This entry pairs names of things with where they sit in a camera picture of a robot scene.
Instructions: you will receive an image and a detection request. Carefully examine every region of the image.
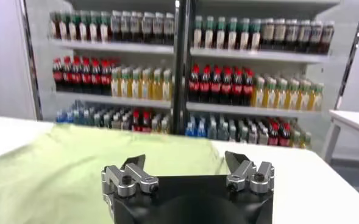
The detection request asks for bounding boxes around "white drinks display cabinet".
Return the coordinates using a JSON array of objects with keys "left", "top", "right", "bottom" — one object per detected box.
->
[
  {"left": 20, "top": 0, "right": 186, "bottom": 135},
  {"left": 183, "top": 0, "right": 359, "bottom": 153}
]

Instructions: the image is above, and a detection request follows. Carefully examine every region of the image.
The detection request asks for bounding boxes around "white side table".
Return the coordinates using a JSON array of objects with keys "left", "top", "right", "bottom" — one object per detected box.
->
[{"left": 321, "top": 108, "right": 359, "bottom": 164}]

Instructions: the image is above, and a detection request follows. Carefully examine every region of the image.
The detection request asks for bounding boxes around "dark bottle blue-white label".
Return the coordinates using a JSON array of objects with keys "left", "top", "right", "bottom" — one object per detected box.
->
[
  {"left": 110, "top": 10, "right": 122, "bottom": 42},
  {"left": 141, "top": 11, "right": 154, "bottom": 44},
  {"left": 130, "top": 11, "right": 142, "bottom": 43},
  {"left": 163, "top": 12, "right": 176, "bottom": 46},
  {"left": 120, "top": 10, "right": 132, "bottom": 43},
  {"left": 153, "top": 12, "right": 165, "bottom": 44}
]

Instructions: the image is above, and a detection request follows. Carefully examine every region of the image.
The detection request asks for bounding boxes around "light green shirt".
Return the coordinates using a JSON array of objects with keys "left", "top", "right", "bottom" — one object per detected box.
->
[{"left": 0, "top": 124, "right": 229, "bottom": 224}]

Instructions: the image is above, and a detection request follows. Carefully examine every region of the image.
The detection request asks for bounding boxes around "small red-capped cola bottle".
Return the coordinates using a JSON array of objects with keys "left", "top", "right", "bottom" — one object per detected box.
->
[
  {"left": 141, "top": 111, "right": 152, "bottom": 133},
  {"left": 268, "top": 121, "right": 279, "bottom": 146},
  {"left": 131, "top": 109, "right": 142, "bottom": 131},
  {"left": 279, "top": 122, "right": 291, "bottom": 147}
]

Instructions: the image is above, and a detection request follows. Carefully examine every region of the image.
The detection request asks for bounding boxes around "white cabinet shelf board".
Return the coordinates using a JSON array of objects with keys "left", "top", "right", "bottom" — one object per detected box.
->
[
  {"left": 190, "top": 47, "right": 331, "bottom": 65},
  {"left": 186, "top": 102, "right": 322, "bottom": 119}
]

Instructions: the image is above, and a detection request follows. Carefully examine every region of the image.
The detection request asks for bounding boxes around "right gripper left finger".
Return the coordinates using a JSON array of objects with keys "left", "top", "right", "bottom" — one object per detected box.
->
[{"left": 101, "top": 154, "right": 160, "bottom": 198}]

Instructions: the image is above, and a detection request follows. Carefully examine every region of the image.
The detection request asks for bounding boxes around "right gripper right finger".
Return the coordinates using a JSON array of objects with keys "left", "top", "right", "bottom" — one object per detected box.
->
[{"left": 224, "top": 150, "right": 275, "bottom": 195}]

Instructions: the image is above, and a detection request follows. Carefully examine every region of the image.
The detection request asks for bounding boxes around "dark bottle beige label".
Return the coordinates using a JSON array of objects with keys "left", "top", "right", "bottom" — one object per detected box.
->
[
  {"left": 285, "top": 19, "right": 299, "bottom": 52},
  {"left": 273, "top": 18, "right": 286, "bottom": 51},
  {"left": 308, "top": 19, "right": 322, "bottom": 54},
  {"left": 320, "top": 20, "right": 335, "bottom": 55},
  {"left": 297, "top": 19, "right": 311, "bottom": 53},
  {"left": 260, "top": 18, "right": 274, "bottom": 50}
]

